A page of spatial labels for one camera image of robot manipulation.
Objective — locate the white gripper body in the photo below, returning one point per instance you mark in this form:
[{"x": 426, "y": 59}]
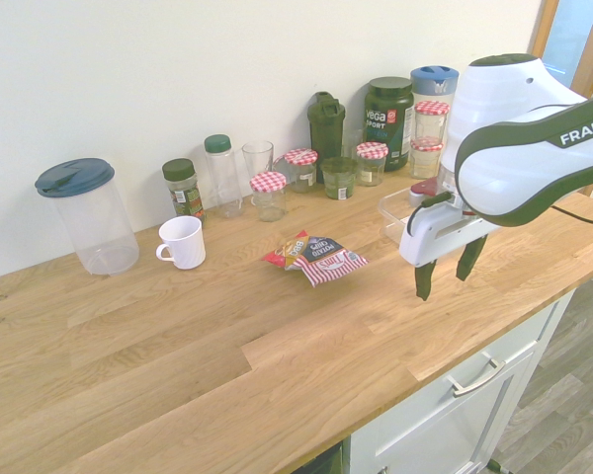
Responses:
[{"x": 425, "y": 237}]

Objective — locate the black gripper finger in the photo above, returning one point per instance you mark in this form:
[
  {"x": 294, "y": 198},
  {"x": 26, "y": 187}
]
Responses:
[
  {"x": 424, "y": 281},
  {"x": 469, "y": 259}
]

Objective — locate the red striped potato chip bag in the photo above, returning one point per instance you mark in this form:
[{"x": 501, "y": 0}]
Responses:
[{"x": 316, "y": 259}]

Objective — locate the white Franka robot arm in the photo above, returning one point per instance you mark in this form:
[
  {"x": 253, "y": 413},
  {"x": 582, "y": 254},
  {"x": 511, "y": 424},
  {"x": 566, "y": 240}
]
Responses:
[{"x": 499, "y": 148}]

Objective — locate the clear rectangular plastic container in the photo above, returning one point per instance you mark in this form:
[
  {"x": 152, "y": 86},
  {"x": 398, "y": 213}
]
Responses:
[{"x": 393, "y": 212}]

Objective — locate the glass jar red checkered lid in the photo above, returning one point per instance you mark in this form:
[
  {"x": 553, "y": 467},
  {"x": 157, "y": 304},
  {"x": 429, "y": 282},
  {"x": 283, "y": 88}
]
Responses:
[
  {"x": 301, "y": 173},
  {"x": 268, "y": 197},
  {"x": 431, "y": 123},
  {"x": 425, "y": 160},
  {"x": 372, "y": 165}
]

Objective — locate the small glass green contents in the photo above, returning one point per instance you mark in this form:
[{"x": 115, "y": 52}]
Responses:
[{"x": 338, "y": 179}]

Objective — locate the dark green Vega protein tub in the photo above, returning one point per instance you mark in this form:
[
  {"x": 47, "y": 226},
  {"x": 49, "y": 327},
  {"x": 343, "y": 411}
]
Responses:
[{"x": 388, "y": 123}]

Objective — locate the white cabinet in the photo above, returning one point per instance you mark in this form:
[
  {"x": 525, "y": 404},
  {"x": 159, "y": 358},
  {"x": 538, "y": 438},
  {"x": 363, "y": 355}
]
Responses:
[{"x": 464, "y": 395}]

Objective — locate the dark green shaker bottle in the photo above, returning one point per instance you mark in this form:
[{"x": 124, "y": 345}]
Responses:
[{"x": 326, "y": 131}]

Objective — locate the tall clear canister blue lid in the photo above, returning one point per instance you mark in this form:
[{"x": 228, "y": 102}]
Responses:
[{"x": 435, "y": 84}]

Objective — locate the tall clear drinking glass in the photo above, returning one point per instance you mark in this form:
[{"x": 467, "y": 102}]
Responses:
[{"x": 257, "y": 158}]

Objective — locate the clear bottle green cap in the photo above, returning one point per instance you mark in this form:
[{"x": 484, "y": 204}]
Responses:
[{"x": 222, "y": 178}]

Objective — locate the white ceramic mug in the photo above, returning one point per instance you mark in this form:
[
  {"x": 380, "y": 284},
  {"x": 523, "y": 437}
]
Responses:
[{"x": 183, "y": 242}]

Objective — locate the spice jar dark green lid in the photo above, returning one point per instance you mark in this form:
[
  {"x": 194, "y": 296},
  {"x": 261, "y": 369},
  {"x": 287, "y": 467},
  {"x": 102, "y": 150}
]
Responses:
[{"x": 184, "y": 190}]

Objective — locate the large clear canister blue lid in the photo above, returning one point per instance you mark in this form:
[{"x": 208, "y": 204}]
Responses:
[{"x": 91, "y": 217}]

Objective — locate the red and grey wrist mount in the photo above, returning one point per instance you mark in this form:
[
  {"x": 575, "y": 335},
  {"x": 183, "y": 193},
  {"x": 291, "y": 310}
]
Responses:
[{"x": 425, "y": 190}]

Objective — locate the wooden door frame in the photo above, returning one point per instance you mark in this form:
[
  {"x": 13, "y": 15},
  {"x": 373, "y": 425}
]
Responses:
[{"x": 543, "y": 29}]

